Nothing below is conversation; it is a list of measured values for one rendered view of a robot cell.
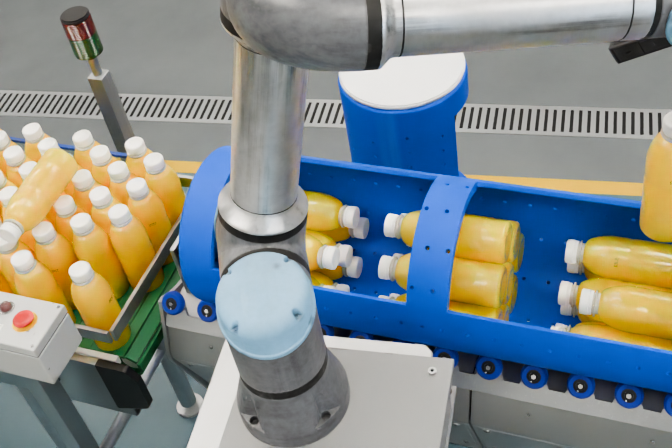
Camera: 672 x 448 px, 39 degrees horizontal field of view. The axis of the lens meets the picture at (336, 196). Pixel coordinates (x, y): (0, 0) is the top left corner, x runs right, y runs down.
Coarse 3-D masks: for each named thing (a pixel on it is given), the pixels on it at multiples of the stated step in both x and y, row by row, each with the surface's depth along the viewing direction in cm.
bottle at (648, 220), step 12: (660, 132) 125; (660, 144) 125; (648, 156) 127; (660, 156) 125; (648, 168) 128; (660, 168) 126; (648, 180) 129; (660, 180) 127; (648, 192) 130; (660, 192) 128; (648, 204) 132; (660, 204) 130; (648, 216) 133; (660, 216) 131; (648, 228) 134; (660, 228) 133; (660, 240) 134
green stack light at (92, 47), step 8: (96, 32) 202; (88, 40) 200; (96, 40) 202; (72, 48) 202; (80, 48) 201; (88, 48) 201; (96, 48) 203; (80, 56) 203; (88, 56) 203; (96, 56) 204
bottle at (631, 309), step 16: (608, 288) 144; (624, 288) 142; (640, 288) 142; (592, 304) 144; (608, 304) 142; (624, 304) 140; (640, 304) 140; (656, 304) 139; (608, 320) 142; (624, 320) 141; (640, 320) 140; (656, 320) 139; (656, 336) 141
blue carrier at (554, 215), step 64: (192, 192) 159; (384, 192) 172; (448, 192) 150; (512, 192) 159; (192, 256) 159; (448, 256) 144; (320, 320) 159; (384, 320) 151; (448, 320) 146; (512, 320) 164; (576, 320) 162; (640, 384) 142
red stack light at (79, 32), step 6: (90, 18) 199; (78, 24) 197; (84, 24) 198; (90, 24) 199; (66, 30) 199; (72, 30) 198; (78, 30) 198; (84, 30) 199; (90, 30) 200; (72, 36) 199; (78, 36) 199; (84, 36) 199; (90, 36) 200
